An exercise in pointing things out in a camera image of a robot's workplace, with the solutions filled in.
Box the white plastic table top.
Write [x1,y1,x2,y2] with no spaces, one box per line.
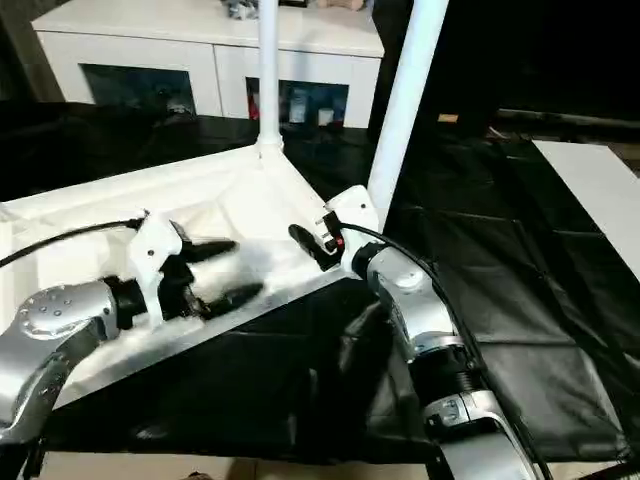
[0,140,386,409]

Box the white plastic table leg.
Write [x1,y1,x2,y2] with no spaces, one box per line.
[255,0,286,159]
[365,0,449,226]

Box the black work mat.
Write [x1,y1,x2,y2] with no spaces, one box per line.
[0,100,640,466]

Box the white cabinet with glass doors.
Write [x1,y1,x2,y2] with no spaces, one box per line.
[32,0,386,129]

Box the white side table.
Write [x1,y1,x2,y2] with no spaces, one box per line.
[532,140,640,276]

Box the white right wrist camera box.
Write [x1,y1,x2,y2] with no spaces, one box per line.
[322,185,383,276]

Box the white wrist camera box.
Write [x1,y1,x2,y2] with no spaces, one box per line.
[125,210,186,326]
[322,185,383,276]

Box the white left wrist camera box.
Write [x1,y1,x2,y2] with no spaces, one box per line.
[125,210,186,326]

